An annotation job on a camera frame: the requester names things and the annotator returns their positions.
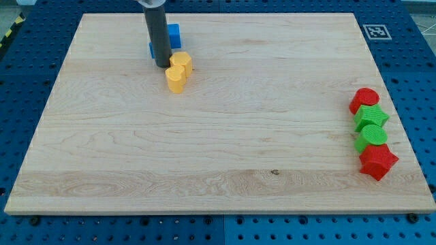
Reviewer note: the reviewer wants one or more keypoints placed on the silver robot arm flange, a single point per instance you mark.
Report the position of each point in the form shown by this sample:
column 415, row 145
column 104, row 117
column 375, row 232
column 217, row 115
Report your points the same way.
column 151, row 3

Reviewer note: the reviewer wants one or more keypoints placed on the yellow hexagon block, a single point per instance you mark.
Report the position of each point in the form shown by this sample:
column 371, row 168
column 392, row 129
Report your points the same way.
column 183, row 59

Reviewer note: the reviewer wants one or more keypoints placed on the wooden board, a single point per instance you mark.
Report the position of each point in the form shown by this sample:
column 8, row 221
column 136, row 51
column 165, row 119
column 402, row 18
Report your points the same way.
column 262, row 126

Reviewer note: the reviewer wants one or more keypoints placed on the yellow heart block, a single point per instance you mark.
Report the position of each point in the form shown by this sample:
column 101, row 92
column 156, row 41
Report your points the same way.
column 176, row 78

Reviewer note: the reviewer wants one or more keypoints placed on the blue cube block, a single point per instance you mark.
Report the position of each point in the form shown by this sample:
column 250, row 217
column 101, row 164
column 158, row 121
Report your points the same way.
column 174, row 35

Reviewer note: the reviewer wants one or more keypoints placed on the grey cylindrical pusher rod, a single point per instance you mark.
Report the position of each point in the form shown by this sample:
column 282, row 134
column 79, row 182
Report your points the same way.
column 159, row 35

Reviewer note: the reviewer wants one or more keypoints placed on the red circle block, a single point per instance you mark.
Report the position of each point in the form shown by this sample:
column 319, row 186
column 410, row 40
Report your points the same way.
column 363, row 96

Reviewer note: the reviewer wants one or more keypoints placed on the green star block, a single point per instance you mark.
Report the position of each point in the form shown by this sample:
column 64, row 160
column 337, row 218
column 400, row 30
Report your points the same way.
column 370, row 115

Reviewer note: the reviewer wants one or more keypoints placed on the green circle block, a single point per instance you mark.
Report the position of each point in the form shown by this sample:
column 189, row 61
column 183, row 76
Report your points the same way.
column 370, row 135

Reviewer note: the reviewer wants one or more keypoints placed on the red star block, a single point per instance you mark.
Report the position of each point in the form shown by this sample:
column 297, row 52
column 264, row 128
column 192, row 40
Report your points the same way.
column 377, row 161

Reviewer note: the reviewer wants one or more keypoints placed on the white fiducial marker tag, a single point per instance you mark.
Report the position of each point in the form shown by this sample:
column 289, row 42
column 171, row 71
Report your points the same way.
column 377, row 32

